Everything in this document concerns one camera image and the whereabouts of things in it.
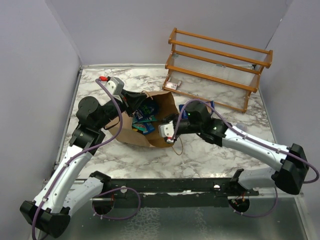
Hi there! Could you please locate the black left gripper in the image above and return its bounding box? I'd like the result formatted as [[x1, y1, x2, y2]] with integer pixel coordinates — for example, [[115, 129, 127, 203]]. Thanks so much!
[[95, 88, 148, 130]]

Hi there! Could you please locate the dark blue chips bag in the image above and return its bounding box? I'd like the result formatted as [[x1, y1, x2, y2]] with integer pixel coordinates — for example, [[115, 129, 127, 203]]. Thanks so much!
[[178, 100, 216, 117]]

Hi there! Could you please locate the blue Bonk snack bag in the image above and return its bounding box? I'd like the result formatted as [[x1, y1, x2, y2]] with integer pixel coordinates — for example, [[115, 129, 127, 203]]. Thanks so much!
[[133, 99, 159, 121]]

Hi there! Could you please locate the brown paper bag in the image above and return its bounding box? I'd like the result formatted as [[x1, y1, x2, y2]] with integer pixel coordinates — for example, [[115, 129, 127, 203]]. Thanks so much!
[[116, 91, 178, 148]]

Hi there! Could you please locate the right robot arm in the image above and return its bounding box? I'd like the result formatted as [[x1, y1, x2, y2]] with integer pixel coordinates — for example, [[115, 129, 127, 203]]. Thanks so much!
[[158, 101, 309, 196]]

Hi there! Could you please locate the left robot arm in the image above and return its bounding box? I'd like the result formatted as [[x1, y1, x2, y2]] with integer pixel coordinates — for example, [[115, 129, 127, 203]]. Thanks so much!
[[20, 90, 147, 240]]

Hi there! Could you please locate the teal snack packet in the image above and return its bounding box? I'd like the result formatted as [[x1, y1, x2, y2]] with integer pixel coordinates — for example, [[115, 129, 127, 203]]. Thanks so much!
[[132, 121, 155, 135]]

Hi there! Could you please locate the small red white box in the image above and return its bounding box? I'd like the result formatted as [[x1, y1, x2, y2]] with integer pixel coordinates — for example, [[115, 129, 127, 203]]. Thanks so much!
[[165, 80, 182, 90]]

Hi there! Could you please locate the orange wooden shelf rack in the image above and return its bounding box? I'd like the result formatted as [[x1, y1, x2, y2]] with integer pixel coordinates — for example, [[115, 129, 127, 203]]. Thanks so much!
[[162, 28, 273, 113]]

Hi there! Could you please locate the small clear plastic cup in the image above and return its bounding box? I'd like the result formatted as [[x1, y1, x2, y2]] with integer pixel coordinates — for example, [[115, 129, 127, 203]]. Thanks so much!
[[235, 122, 248, 132]]

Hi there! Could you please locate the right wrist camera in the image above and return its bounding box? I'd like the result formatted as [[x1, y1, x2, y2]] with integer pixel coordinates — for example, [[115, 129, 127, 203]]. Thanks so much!
[[158, 120, 175, 144]]

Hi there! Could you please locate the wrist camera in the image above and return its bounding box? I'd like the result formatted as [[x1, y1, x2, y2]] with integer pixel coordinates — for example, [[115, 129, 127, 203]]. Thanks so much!
[[158, 120, 175, 144], [104, 77, 125, 96]]

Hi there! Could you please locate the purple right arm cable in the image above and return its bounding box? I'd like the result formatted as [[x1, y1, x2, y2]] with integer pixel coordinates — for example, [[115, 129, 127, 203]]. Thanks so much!
[[169, 99, 320, 217]]

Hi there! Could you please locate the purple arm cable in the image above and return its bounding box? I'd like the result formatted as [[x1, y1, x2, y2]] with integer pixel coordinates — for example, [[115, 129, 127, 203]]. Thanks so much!
[[169, 99, 320, 217], [31, 75, 142, 239]]

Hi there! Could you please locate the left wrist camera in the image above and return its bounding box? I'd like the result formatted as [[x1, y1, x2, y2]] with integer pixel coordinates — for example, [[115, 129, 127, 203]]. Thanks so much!
[[104, 77, 125, 96]]

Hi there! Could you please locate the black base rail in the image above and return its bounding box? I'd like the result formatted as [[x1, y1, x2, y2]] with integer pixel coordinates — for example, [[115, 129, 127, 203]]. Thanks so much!
[[92, 177, 259, 209]]

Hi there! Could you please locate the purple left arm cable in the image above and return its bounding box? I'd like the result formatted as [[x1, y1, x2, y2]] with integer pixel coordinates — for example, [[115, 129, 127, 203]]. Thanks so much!
[[31, 75, 142, 239]]

